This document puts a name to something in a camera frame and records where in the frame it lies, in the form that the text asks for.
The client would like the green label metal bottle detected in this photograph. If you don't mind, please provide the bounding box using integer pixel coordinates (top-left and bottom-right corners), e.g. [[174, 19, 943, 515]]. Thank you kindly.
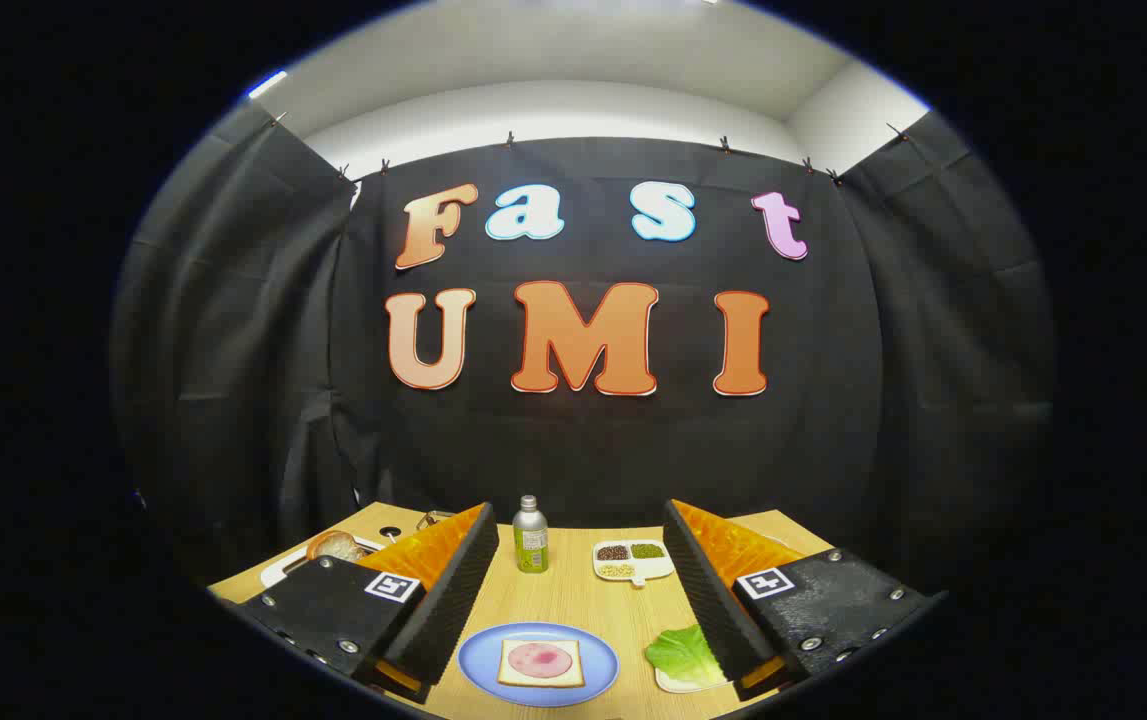
[[512, 495, 550, 575]]

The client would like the black backdrop cloth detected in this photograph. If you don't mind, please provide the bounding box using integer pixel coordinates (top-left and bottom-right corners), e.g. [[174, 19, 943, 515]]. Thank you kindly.
[[111, 100, 1059, 591]]

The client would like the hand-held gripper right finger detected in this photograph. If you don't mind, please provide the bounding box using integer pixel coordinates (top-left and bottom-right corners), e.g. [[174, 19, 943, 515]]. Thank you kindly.
[[662, 498, 944, 701]]

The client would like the white bread slice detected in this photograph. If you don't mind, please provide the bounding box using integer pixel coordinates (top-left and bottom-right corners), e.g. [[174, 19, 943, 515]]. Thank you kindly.
[[497, 638, 586, 690]]

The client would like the green lettuce leaf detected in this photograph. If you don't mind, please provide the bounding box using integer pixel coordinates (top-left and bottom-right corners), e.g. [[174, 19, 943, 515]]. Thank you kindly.
[[645, 625, 729, 689]]

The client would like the blue round plate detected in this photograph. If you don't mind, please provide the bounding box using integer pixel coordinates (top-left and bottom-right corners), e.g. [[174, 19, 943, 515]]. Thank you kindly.
[[457, 622, 621, 709]]

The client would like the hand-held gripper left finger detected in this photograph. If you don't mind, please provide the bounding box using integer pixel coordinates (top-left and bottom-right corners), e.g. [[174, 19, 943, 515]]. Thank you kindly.
[[233, 502, 501, 704]]

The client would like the white divided dish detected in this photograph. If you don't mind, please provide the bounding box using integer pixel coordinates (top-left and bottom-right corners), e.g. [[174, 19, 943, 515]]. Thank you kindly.
[[592, 540, 676, 588]]

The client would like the white toaster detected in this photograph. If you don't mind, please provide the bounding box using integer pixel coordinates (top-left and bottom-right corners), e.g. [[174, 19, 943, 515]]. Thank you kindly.
[[260, 533, 386, 591]]

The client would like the toasted bread slice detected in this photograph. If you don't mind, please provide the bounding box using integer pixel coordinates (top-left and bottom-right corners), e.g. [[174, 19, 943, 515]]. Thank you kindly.
[[306, 531, 366, 563]]

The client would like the pink ham slice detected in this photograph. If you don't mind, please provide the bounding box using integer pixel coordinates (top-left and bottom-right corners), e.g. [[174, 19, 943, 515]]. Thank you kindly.
[[508, 642, 574, 678]]

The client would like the white square plate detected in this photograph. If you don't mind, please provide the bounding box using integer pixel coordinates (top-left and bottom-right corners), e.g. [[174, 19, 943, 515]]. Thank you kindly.
[[653, 660, 734, 695]]

